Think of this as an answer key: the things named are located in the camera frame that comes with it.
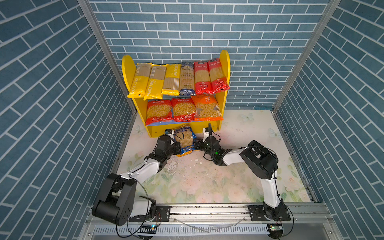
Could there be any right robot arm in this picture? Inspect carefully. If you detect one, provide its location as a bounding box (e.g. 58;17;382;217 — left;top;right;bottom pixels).
194;137;291;222

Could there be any blue orange shell pasta bag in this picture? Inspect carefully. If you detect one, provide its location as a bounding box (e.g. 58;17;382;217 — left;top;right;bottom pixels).
173;124;197;157

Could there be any yellow shelf with coloured boards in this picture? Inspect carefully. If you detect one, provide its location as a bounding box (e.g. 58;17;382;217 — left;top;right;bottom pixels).
122;50;231;138

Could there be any blue spaghetti bag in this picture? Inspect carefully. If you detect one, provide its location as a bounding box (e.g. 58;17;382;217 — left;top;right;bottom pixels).
179;62;196;96

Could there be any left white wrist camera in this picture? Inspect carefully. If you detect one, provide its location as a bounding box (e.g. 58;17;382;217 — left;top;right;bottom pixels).
165;129;175;140

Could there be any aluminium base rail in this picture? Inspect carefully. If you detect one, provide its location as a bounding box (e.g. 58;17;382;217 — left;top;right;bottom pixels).
79;203;342;240

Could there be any orange macaroni bag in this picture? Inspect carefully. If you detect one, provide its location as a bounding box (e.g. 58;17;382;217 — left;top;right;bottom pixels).
192;95;224;121

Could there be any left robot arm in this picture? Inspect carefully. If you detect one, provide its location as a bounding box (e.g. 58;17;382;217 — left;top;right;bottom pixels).
92;135;181;226

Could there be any yellow spaghetti bag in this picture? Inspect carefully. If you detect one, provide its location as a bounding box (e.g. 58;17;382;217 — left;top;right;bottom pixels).
144;65;167;100
128;63;152;99
162;64;181;96

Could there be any red macaroni bag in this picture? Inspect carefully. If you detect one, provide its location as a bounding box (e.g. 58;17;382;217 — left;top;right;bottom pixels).
171;98;196;122
146;100;173;126

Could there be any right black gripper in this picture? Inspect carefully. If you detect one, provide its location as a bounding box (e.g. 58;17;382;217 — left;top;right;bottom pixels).
193;137;216;159

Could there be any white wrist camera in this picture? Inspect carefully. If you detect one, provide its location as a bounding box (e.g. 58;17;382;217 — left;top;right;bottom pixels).
165;129;175;140
203;128;210;143

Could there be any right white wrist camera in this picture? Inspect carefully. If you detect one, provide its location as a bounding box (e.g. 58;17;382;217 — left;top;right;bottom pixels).
203;128;210;143

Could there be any red spaghetti bag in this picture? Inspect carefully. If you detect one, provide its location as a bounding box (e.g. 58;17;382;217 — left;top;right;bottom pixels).
208;59;230;94
194;61;213;95

